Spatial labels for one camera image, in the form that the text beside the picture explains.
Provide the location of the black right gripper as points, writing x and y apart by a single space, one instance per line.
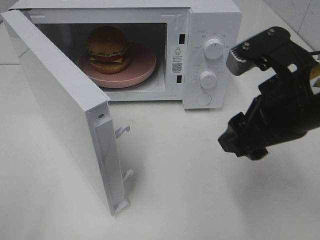
289 102

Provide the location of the round white door button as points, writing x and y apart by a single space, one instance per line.
204 99

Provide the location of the pink round plate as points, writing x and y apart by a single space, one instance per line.
137 65

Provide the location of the burger with lettuce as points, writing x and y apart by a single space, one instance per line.
108 50

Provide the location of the white microwave door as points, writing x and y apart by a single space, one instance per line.
76 109

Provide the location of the white lower timer knob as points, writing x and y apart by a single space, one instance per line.
208 79

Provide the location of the white upper power knob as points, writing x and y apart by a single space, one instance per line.
213 48

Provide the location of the white microwave oven body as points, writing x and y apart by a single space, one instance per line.
175 30

